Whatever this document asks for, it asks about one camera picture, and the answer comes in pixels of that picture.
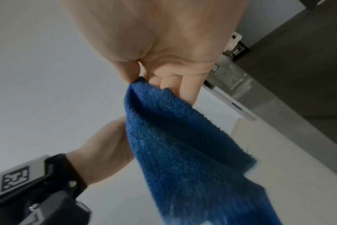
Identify dark grey cabinet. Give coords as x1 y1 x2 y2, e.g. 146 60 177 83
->
235 0 337 152

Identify person's left hand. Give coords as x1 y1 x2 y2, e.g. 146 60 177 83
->
65 116 136 185

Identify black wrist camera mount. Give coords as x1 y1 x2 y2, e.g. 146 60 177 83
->
0 153 93 225

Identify person's right hand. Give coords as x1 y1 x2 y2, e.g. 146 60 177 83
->
60 0 251 106

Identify blue terry cloth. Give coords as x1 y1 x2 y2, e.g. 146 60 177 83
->
123 76 283 225

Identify white and black wall device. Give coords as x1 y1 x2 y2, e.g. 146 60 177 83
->
223 32 251 60

